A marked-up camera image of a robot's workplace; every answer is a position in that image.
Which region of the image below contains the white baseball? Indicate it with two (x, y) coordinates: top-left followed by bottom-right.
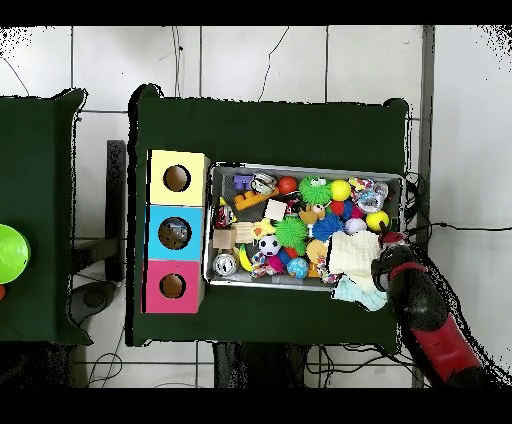
(343, 216), (368, 237)

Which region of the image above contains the yellow smiley face ball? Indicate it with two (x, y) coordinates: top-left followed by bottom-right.
(365, 209), (392, 234)

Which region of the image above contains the bright green bowl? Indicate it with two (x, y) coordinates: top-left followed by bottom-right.
(0, 223), (32, 286)

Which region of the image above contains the blue spiky ball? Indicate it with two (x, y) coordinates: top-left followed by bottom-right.
(311, 212), (344, 244)

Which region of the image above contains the cream yellow cloth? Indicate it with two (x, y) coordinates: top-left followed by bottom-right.
(327, 230), (385, 294)

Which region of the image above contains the dark green table cloth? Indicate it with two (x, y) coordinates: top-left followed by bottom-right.
(127, 83), (411, 349)
(0, 87), (89, 347)

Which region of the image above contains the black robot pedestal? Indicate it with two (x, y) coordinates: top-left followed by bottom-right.
(209, 342), (312, 389)

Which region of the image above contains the clear mesh bin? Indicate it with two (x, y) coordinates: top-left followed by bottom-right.
(205, 162), (405, 297)

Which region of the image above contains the green spiky ball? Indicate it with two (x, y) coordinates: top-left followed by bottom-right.
(299, 175), (334, 209)
(274, 217), (309, 253)

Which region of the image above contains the black and white soccer ball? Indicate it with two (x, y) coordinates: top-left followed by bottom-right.
(258, 234), (281, 257)

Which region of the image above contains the black cable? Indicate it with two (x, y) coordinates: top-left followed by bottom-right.
(406, 219), (512, 240)

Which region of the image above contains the plain yellow ball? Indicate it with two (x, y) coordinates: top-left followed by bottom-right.
(330, 179), (353, 202)

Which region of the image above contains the mint green cloth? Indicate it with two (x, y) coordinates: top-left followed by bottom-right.
(331, 274), (391, 313)

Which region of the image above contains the crushed silver can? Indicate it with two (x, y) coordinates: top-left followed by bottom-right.
(251, 173), (280, 198)

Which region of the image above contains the orange red ball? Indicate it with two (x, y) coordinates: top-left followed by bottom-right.
(278, 175), (300, 196)

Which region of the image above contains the wooden box with three holes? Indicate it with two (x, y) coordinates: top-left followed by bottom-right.
(143, 149), (212, 315)

